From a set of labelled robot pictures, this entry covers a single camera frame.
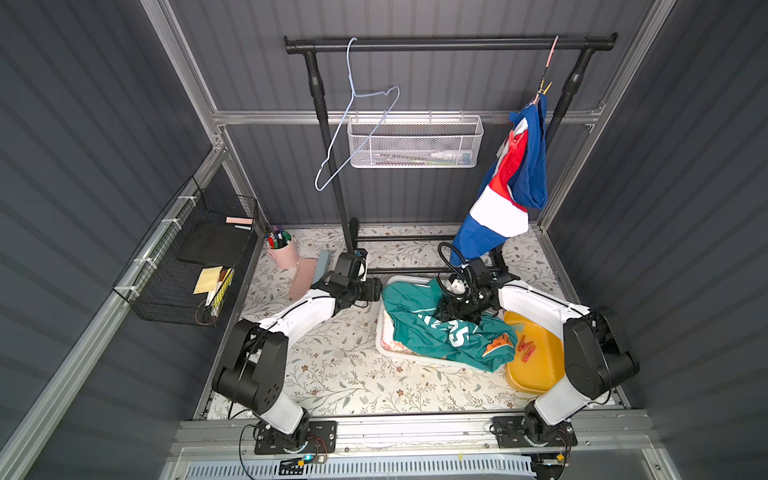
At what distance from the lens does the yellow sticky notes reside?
0.71m

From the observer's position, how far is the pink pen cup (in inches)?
39.8

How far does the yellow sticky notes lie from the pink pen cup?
263mm
